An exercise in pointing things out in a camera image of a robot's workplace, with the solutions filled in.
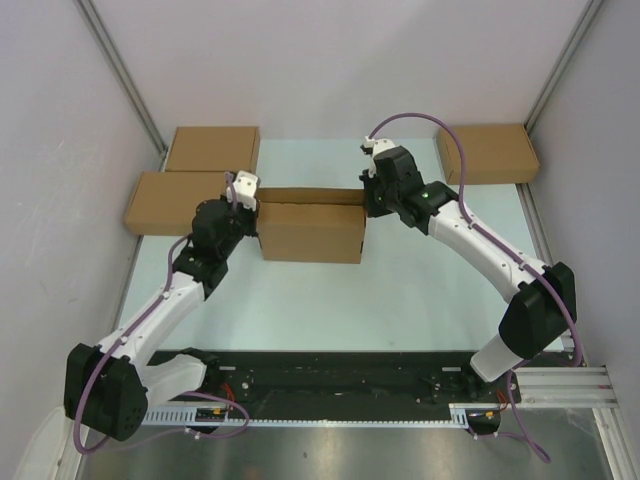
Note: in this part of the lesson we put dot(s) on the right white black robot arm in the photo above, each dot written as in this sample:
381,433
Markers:
541,299

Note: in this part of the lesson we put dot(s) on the right aluminium corner post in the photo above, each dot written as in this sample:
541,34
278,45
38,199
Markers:
578,34

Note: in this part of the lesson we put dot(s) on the aluminium corner post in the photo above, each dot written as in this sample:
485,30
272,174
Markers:
100,32
578,34

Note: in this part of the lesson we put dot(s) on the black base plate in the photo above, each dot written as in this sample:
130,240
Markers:
431,376

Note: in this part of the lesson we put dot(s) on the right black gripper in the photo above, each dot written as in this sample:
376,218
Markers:
369,180

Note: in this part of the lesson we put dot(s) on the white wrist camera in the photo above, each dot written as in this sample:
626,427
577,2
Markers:
372,147
241,190

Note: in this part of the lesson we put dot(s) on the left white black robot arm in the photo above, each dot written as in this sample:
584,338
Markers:
109,387

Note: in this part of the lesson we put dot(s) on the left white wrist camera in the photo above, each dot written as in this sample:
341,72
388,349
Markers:
241,190

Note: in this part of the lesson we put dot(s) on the cardboard box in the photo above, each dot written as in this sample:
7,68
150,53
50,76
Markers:
164,203
497,154
214,149
316,225

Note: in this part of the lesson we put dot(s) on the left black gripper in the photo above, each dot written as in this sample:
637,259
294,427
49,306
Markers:
253,216

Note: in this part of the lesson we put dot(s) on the left aluminium corner post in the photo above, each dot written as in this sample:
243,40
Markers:
100,32

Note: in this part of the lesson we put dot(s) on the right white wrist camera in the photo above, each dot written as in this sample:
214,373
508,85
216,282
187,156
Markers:
372,147

